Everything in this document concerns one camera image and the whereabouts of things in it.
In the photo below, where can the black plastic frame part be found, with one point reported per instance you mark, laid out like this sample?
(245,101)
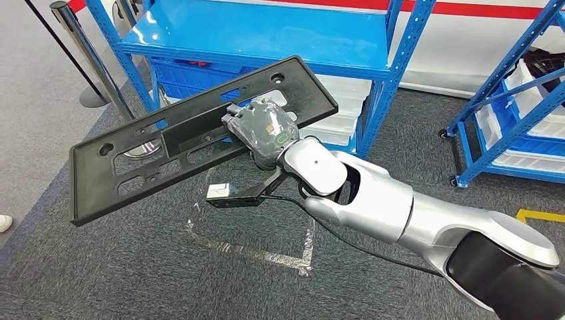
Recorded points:
(88,198)

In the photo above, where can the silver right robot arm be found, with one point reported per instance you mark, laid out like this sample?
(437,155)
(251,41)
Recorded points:
(375,207)

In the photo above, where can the blue steel shelf rack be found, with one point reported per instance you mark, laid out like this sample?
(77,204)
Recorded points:
(265,35)

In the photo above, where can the blue shelf rack with casters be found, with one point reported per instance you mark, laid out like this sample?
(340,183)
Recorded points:
(485,146)

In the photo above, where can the translucent white plastic tray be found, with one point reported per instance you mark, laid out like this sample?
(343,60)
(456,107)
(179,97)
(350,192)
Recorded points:
(344,122)
(348,86)
(174,100)
(326,137)
(353,106)

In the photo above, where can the clear floor tape marking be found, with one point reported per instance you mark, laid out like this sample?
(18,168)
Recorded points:
(265,258)

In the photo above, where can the blue plastic crate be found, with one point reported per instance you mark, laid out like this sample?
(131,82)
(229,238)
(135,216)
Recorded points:
(185,79)

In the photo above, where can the white car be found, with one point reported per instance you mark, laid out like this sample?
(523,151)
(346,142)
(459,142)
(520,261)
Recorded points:
(441,57)

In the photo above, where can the white plastic storage bin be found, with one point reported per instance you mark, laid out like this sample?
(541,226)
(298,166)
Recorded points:
(487,128)
(529,161)
(543,115)

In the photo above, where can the blue plastic storage bin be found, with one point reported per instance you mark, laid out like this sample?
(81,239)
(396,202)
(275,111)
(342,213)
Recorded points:
(507,110)

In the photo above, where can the red barrier belt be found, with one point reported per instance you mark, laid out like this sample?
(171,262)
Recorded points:
(463,9)
(76,4)

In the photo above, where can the yellow floor tape square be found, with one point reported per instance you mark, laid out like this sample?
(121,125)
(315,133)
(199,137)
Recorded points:
(543,216)

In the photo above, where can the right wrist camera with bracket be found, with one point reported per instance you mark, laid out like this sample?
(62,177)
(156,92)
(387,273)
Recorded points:
(234,201)

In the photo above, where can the chrome stanchion post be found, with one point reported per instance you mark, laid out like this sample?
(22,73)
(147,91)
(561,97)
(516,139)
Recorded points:
(88,57)

